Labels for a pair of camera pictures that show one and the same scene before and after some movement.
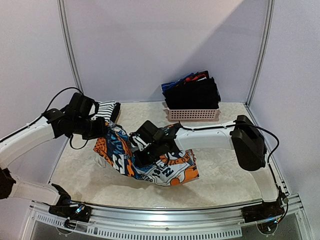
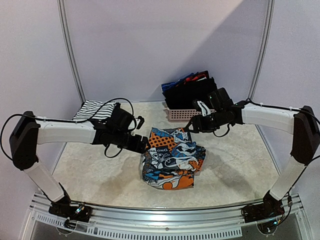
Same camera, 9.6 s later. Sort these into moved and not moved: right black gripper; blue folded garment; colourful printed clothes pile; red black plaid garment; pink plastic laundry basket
Moved: right black gripper; colourful printed clothes pile
Not moved: red black plaid garment; pink plastic laundry basket; blue folded garment
